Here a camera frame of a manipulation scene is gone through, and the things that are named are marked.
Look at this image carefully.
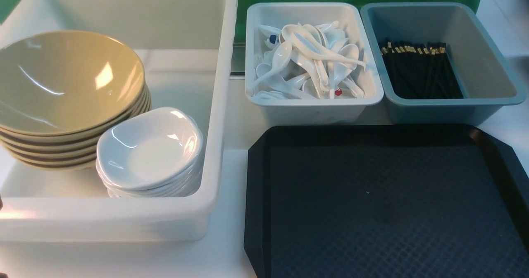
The white square sauce dish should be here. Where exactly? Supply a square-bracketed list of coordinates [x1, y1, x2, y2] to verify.
[96, 107, 205, 191]

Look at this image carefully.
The yellow noodle bowl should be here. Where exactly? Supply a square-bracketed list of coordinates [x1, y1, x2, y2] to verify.
[0, 30, 145, 135]

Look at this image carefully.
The stacked yellow bowl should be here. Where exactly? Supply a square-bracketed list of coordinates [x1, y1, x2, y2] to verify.
[1, 91, 151, 152]
[2, 92, 150, 159]
[0, 84, 150, 144]
[8, 96, 151, 165]
[17, 100, 152, 171]

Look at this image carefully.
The bottom stacked yellow bowl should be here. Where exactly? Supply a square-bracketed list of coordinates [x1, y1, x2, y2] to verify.
[17, 100, 152, 171]

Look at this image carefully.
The top stacked yellow bowl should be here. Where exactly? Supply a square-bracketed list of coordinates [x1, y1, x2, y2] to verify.
[0, 84, 150, 144]

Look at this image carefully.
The small white spoon bin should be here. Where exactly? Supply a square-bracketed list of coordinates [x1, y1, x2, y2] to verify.
[245, 2, 384, 125]

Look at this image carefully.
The large white plastic bin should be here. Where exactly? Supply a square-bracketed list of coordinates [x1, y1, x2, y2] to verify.
[1, 0, 237, 242]

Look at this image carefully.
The stack of white sauce dishes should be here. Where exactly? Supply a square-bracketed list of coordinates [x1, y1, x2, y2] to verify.
[95, 154, 205, 198]

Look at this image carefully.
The bundle of black chopsticks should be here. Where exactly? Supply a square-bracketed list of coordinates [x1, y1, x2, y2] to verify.
[380, 39, 465, 100]

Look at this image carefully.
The black textured serving tray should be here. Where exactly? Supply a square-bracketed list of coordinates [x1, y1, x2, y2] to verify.
[243, 124, 529, 278]

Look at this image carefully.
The blue-grey chopstick bin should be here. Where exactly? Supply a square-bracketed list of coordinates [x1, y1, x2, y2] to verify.
[361, 2, 527, 126]

